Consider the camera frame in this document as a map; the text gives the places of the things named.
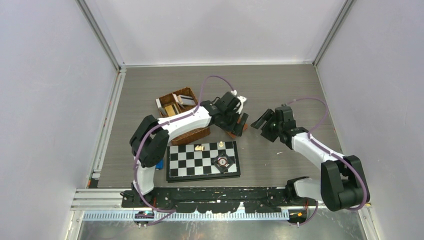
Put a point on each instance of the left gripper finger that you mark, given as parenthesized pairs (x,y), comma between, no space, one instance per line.
(236,126)
(242,122)

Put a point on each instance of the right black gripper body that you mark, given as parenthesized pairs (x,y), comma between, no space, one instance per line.
(276,126)

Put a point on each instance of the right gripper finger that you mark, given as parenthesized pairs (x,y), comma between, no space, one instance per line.
(269,132)
(265,117)

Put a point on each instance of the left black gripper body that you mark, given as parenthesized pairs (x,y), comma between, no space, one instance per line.
(226,122)

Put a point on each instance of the brown leather card holder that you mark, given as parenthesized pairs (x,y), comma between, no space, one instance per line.
(237,132)

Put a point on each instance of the white magnetic stripe card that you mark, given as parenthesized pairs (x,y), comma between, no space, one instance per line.
(184,100)

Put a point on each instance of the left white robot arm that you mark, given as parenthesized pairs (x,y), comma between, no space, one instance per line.
(150,140)

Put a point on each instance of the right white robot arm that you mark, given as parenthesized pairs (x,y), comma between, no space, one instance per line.
(342,183)

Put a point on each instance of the black red round object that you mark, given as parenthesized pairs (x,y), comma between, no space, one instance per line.
(222,162)

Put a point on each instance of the brown woven basket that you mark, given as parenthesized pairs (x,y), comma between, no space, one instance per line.
(188,126)

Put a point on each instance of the black white chessboard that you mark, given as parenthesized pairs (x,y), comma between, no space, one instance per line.
(184,164)

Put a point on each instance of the fallen cream chess piece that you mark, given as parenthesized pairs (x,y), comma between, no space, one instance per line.
(199,148)

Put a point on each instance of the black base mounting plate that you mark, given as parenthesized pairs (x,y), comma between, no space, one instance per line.
(218,200)

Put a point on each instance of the blue yellow toy truck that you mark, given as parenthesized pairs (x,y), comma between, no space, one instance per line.
(160,165)

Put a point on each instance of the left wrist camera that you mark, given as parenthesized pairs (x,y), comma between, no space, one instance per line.
(241,100)

